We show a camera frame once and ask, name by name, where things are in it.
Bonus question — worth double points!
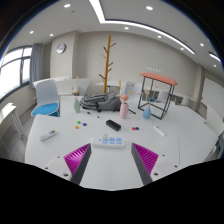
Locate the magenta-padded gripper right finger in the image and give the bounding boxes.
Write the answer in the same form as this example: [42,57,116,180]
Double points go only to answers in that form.
[131,142,183,186]

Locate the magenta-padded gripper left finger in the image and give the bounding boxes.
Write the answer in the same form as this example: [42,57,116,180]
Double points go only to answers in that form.
[42,143,92,186]

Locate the white bar-shaped device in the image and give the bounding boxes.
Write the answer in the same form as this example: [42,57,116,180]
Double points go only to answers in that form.
[153,125,167,137]

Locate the blue vase with flower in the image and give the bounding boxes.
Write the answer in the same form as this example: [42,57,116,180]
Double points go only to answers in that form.
[142,99,153,120]

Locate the black and white marker pen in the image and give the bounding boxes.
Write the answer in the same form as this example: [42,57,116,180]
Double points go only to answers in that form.
[87,111,100,119]

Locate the black rectangular box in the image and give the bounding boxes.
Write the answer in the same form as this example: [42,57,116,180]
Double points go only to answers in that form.
[105,119,122,132]

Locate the green vase with dried stems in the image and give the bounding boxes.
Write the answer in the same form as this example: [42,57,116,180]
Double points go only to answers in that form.
[71,74,83,114]

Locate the pink vase with flowers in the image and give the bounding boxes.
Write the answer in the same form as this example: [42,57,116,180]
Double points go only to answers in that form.
[119,94,130,120]

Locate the grey backpack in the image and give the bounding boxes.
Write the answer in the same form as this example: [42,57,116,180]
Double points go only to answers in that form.
[79,91,123,113]

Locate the white chair with blue cushion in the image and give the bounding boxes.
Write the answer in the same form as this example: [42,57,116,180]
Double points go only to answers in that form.
[31,78,62,118]

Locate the white side desk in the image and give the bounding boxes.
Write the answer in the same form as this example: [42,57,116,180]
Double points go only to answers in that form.
[0,102,26,141]

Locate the wooden coat rack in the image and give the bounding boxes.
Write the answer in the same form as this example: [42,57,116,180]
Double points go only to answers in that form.
[98,34,118,95]

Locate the grey curtain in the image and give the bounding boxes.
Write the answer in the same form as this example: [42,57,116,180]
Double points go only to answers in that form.
[29,43,44,90]

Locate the window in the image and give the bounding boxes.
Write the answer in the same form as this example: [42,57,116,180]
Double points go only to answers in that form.
[0,46,33,102]

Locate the ceiling lights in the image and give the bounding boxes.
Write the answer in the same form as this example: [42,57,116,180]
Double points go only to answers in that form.
[28,0,223,64]

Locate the black frame orange-top side table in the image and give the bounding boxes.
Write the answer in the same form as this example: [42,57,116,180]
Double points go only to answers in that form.
[137,72,179,121]

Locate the round wall clock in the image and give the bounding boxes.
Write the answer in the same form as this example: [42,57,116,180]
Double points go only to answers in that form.
[55,43,67,55]

